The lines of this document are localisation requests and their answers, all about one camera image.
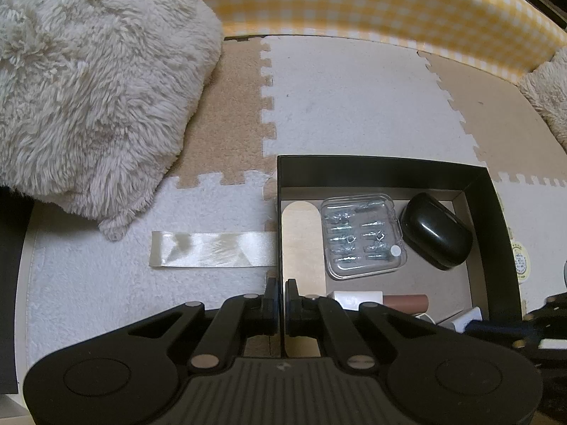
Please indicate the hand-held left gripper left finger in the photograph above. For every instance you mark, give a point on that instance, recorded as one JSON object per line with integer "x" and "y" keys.
{"x": 269, "y": 307}

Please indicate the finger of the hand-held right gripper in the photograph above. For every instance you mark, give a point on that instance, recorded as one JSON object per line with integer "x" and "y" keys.
{"x": 500, "y": 328}

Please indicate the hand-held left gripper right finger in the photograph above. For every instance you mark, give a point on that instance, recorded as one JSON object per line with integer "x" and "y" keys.
{"x": 297, "y": 309}

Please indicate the clear plastic case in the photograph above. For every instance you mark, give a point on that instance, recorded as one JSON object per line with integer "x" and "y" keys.
{"x": 361, "y": 237}

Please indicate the black cardboard box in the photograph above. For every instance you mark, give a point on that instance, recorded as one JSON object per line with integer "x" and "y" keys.
{"x": 483, "y": 212}

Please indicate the small white box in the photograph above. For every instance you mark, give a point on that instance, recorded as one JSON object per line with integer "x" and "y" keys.
{"x": 460, "y": 318}

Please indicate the beige rounded flat board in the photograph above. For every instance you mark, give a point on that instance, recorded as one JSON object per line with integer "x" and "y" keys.
{"x": 303, "y": 248}

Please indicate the round yellow white sticker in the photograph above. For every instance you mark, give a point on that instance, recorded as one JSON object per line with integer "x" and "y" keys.
{"x": 519, "y": 261}

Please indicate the cream satin ribbon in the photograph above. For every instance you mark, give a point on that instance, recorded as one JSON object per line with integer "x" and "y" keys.
{"x": 212, "y": 250}

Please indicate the brown tube white cap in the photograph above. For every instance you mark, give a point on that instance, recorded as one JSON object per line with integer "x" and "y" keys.
{"x": 398, "y": 304}

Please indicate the black oval case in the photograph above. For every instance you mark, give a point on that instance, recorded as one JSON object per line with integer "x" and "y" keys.
{"x": 436, "y": 232}

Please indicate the beige foam puzzle mat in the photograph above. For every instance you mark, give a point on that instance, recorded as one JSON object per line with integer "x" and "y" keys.
{"x": 496, "y": 110}
{"x": 230, "y": 128}

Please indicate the small fluffy white cushion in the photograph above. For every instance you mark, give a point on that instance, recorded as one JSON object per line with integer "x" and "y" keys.
{"x": 547, "y": 93}

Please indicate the large fluffy white cushion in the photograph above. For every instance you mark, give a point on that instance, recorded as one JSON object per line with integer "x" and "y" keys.
{"x": 88, "y": 88}

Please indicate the yellow checked cushion bumper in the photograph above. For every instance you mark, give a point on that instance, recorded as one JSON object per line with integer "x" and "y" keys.
{"x": 398, "y": 4}

